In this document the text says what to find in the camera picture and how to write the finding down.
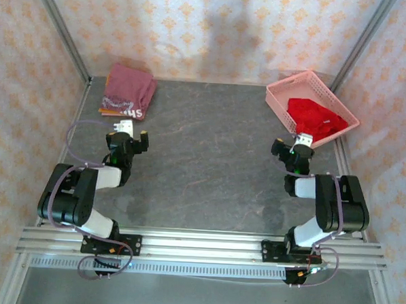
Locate red t-shirt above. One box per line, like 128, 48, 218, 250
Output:
285, 97, 351, 146

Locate maroon printed folded t-shirt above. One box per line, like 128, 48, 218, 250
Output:
99, 63, 160, 122

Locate pink plastic basket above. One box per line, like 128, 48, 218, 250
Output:
263, 67, 364, 151

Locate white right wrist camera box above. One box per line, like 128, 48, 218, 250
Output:
295, 132, 315, 149

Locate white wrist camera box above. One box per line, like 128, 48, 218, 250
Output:
295, 132, 315, 149
112, 118, 135, 136

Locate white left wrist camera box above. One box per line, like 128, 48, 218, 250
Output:
112, 118, 135, 136

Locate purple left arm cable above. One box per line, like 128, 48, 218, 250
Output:
42, 117, 141, 282

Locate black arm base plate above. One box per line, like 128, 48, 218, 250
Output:
260, 239, 322, 267
80, 231, 143, 258

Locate black under-rail bracket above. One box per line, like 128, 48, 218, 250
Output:
92, 256, 124, 280
282, 267, 309, 290

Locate aluminium frame post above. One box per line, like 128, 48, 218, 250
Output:
25, 0, 97, 86
329, 0, 399, 97

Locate aluminium mounting rail beam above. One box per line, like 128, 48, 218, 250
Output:
15, 222, 389, 272

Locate grey slotted cable duct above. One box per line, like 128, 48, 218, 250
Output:
29, 255, 288, 282

